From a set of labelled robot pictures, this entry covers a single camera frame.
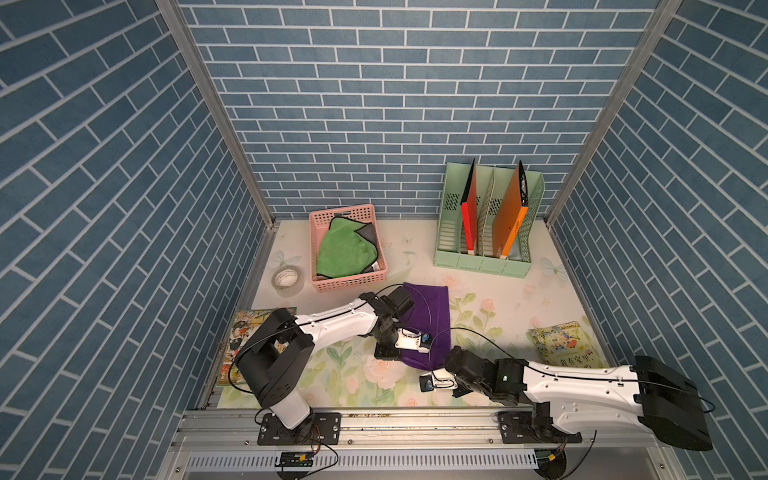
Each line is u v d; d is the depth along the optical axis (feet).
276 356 1.50
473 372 1.96
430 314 3.10
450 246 3.68
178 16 2.32
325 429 2.41
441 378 2.23
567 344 2.92
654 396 1.38
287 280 3.33
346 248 3.63
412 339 2.42
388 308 2.13
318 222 3.79
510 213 2.92
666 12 2.32
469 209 2.86
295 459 2.36
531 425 2.17
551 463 2.29
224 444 2.37
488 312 3.15
